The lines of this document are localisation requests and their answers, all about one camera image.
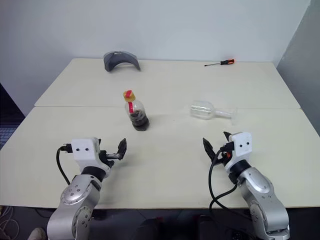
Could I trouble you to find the orange black handled screwdriver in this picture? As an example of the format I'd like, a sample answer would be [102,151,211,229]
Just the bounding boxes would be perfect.
[204,58,236,67]

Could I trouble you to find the clear wine glass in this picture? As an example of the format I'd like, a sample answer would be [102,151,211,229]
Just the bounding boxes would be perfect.
[189,99,238,126]

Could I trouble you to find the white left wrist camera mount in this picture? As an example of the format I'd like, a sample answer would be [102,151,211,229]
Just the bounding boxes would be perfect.
[70,137,111,175]

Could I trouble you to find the yellow bottle cap red tab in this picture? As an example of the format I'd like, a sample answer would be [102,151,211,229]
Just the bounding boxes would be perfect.
[122,89,138,103]

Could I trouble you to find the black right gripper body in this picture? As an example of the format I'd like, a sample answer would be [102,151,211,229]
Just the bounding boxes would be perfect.
[213,141,235,167]

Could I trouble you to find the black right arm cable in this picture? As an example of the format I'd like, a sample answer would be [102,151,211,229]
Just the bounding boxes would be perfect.
[208,146,241,213]

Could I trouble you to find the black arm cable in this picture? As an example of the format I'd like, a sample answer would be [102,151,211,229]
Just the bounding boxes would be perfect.
[208,146,241,213]
[56,142,74,186]

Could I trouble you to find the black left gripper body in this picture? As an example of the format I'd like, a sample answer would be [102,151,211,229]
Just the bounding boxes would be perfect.
[98,149,121,173]

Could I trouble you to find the grey baseball cap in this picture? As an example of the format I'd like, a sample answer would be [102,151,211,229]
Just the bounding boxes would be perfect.
[103,50,142,73]

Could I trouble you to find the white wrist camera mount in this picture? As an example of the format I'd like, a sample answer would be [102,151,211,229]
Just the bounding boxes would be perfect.
[224,131,253,174]
[70,137,111,175]

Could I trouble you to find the white tangled floor cable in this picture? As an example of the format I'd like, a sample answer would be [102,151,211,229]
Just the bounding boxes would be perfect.
[0,204,21,240]

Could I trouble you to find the cola bottle with yellow cap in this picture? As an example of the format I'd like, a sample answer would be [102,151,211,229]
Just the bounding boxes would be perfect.
[122,89,150,132]

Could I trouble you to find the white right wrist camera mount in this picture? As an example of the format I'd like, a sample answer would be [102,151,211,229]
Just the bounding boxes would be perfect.
[224,131,253,174]

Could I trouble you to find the white rounded floor object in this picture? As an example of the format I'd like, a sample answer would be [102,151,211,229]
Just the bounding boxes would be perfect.
[30,227,47,240]

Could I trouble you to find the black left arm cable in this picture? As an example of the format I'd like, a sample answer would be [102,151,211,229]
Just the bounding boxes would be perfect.
[56,142,74,186]

